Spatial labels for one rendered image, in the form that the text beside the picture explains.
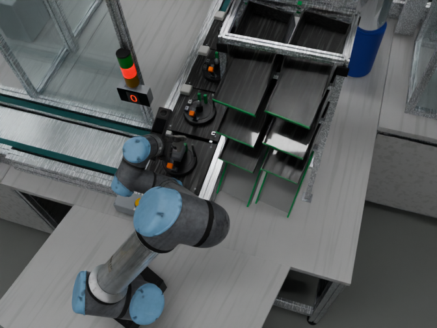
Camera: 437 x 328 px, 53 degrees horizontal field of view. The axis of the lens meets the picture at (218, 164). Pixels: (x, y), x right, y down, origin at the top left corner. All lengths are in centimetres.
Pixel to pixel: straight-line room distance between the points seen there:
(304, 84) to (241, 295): 82
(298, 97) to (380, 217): 171
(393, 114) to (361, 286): 102
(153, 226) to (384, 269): 193
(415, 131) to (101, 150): 137
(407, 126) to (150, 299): 135
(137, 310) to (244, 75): 73
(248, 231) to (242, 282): 20
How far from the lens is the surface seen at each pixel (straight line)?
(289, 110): 123
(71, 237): 188
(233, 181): 167
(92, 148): 199
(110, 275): 121
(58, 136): 208
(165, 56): 231
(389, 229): 283
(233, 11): 129
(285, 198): 164
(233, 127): 139
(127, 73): 162
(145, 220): 100
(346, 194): 188
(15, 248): 298
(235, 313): 168
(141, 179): 137
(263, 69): 126
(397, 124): 212
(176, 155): 171
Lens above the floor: 250
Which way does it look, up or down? 60 degrees down
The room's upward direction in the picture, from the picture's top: 6 degrees counter-clockwise
